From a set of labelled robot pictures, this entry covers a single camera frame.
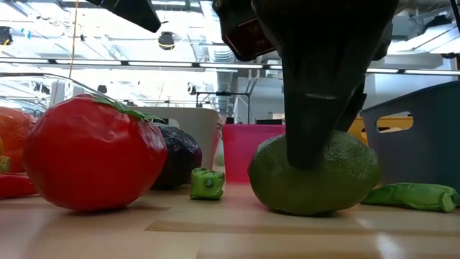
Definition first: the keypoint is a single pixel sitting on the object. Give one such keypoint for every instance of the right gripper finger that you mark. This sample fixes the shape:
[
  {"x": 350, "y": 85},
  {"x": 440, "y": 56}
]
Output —
[
  {"x": 309, "y": 118},
  {"x": 352, "y": 111}
]

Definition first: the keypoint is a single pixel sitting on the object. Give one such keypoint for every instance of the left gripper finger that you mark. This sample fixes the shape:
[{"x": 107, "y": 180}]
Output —
[{"x": 125, "y": 11}]

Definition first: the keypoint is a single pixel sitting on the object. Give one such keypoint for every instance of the green avocado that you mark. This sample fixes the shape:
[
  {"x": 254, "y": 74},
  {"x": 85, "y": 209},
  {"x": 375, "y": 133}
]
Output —
[{"x": 323, "y": 190}]

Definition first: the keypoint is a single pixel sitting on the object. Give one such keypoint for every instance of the green pea pod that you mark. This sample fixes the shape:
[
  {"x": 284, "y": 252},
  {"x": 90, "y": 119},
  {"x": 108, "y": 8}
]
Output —
[{"x": 413, "y": 197}]

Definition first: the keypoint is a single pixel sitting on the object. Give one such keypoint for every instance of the small green pepper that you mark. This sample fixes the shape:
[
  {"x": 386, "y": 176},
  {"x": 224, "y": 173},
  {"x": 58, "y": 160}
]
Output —
[{"x": 206, "y": 184}]

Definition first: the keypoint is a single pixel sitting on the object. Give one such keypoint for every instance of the red tomato with green leaf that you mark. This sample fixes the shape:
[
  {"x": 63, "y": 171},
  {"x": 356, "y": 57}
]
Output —
[{"x": 93, "y": 154}]

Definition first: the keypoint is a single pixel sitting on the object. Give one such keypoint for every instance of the yellow plastic basket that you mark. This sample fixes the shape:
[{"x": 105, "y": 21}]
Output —
[{"x": 395, "y": 124}]

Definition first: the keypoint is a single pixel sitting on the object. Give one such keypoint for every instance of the long ceiling light strip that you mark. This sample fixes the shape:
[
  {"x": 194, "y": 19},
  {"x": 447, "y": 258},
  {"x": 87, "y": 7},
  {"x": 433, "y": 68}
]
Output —
[
  {"x": 161, "y": 64},
  {"x": 413, "y": 71}
]

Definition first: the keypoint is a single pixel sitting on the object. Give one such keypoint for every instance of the pink plastic basket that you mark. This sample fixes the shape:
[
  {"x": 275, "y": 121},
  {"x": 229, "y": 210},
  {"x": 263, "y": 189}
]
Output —
[{"x": 251, "y": 151}]

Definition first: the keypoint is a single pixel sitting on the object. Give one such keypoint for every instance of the small black hanging lamp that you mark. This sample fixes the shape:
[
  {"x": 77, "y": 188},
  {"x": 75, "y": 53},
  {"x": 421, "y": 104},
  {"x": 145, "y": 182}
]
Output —
[
  {"x": 102, "y": 88},
  {"x": 191, "y": 89}
]

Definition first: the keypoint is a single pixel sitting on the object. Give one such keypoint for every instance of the blue plastic basket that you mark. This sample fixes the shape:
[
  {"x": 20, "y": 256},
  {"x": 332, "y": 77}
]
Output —
[{"x": 424, "y": 154}]

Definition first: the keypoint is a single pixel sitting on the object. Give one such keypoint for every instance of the grey ceiling air unit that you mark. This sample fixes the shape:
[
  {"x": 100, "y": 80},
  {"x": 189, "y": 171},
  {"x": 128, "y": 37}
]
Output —
[{"x": 409, "y": 27}]

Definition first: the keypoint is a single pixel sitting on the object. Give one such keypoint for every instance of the clear plastic bin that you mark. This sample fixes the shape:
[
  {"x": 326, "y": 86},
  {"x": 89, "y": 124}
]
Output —
[{"x": 43, "y": 90}]

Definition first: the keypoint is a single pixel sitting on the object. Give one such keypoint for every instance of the pale grey plastic basket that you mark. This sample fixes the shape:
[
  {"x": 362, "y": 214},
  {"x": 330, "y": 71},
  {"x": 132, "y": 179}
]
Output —
[{"x": 194, "y": 126}]

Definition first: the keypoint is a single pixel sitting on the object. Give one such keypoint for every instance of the dark purple cabbage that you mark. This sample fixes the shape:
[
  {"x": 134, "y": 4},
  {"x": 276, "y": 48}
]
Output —
[{"x": 179, "y": 158}]

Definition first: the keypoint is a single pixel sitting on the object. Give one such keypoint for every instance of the long red chili pepper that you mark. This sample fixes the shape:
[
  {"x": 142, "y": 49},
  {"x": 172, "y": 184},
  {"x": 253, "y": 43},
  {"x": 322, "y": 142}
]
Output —
[{"x": 14, "y": 186}]

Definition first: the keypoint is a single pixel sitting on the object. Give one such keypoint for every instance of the black dome ceiling camera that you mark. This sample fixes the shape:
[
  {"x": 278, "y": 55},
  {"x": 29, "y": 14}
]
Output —
[
  {"x": 166, "y": 40},
  {"x": 5, "y": 35}
]

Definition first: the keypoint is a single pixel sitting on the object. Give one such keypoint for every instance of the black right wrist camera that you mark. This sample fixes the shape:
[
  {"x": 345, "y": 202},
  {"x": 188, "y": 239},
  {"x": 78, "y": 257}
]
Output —
[{"x": 244, "y": 36}]

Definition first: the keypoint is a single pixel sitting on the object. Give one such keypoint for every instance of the ribbed silver ventilation duct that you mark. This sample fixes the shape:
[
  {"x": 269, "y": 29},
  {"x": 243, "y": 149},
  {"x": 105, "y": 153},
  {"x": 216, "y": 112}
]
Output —
[{"x": 224, "y": 82}]

